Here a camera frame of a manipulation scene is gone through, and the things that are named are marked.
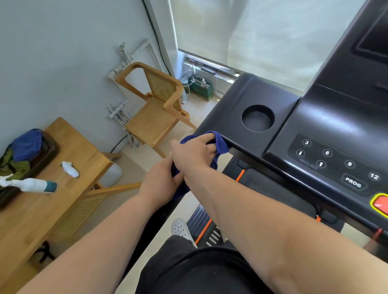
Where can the person's right hand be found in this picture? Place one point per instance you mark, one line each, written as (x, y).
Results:
(191, 154)

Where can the person's left hand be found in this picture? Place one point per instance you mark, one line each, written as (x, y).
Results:
(156, 184)

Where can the person's right fingers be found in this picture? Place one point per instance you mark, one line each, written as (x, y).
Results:
(209, 141)

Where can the person's left fingers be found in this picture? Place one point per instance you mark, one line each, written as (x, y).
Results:
(178, 180)

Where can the dark blue cleaning cloth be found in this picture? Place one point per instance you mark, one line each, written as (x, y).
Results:
(222, 144)

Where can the person's right forearm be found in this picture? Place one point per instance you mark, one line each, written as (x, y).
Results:
(272, 230)

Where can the person's left forearm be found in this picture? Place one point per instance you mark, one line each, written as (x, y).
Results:
(91, 251)

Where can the white perforated shoe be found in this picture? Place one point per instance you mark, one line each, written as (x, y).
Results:
(182, 228)

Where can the green box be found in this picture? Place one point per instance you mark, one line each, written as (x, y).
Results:
(202, 89)

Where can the wooden rattan-back chair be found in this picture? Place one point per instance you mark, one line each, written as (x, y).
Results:
(154, 118)

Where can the white round container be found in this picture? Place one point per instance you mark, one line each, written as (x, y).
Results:
(112, 175)

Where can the wooden chair with rattan side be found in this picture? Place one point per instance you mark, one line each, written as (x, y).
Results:
(91, 203)

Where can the black shorts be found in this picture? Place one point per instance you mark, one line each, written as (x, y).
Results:
(194, 269)

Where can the white pipe valve manifold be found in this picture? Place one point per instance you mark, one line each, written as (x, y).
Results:
(119, 112)

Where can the small white spray bottle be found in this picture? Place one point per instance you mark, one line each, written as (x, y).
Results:
(71, 170)

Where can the black treadmill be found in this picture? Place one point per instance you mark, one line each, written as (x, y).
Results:
(318, 115)

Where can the white roller blind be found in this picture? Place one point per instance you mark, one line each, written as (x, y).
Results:
(272, 36)

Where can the dark brown tray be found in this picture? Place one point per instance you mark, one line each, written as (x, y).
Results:
(45, 154)

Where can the wooden table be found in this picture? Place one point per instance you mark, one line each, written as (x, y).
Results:
(45, 209)

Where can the white spray bottle teal base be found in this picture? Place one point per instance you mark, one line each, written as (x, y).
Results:
(33, 185)

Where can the black sandal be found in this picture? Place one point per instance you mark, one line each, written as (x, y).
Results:
(44, 251)

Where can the blue folded cloth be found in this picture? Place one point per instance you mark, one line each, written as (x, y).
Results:
(27, 145)

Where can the green cloth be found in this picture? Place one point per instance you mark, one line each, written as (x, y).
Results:
(13, 168)

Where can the white wall pipes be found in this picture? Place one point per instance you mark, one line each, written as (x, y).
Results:
(127, 59)

